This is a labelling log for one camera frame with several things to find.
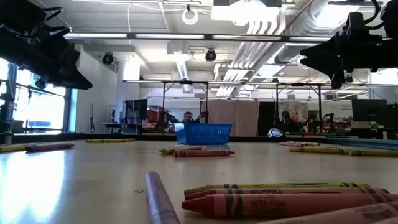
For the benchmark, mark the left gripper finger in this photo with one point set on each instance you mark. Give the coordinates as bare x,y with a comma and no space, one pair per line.
63,59
68,80

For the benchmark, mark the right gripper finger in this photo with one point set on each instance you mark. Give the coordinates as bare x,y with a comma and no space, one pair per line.
338,80
326,54

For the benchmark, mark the dark purple crayon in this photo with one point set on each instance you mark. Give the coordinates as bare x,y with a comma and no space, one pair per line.
49,147

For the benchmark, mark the pink crayon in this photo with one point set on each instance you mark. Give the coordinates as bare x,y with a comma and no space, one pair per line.
292,144

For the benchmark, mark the thin black tripod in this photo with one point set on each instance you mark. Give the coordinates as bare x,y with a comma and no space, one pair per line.
92,121

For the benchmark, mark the floral poster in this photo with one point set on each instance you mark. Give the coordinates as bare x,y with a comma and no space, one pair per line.
295,110

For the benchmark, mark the person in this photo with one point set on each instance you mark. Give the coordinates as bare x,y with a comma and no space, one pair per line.
188,116
286,119

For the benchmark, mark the black equipment stand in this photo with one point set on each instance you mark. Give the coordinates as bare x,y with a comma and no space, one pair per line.
6,115

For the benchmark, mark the blue mat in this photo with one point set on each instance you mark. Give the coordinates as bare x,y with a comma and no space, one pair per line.
367,143

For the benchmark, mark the white and black ball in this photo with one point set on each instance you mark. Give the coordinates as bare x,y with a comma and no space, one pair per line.
275,133

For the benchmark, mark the beige curtain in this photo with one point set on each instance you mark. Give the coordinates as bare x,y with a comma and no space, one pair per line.
239,115

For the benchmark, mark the long ceiling light strip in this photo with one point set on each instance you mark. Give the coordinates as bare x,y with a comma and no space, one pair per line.
168,36

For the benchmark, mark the orange-red crayon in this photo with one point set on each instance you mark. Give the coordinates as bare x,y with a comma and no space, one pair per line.
311,190

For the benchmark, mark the blue plastic basket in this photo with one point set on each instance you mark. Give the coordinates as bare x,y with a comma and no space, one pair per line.
203,133

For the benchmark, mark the black background table frame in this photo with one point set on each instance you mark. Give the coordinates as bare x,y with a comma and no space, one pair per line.
163,99
319,102

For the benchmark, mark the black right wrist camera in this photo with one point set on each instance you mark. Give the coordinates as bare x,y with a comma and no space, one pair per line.
354,25

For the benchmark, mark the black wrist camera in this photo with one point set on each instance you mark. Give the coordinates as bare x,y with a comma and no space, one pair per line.
18,14
354,25

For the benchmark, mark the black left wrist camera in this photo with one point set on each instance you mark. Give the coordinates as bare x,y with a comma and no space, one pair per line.
18,14

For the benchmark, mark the grey ribbed air duct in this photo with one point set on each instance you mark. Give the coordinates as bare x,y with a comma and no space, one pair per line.
295,31

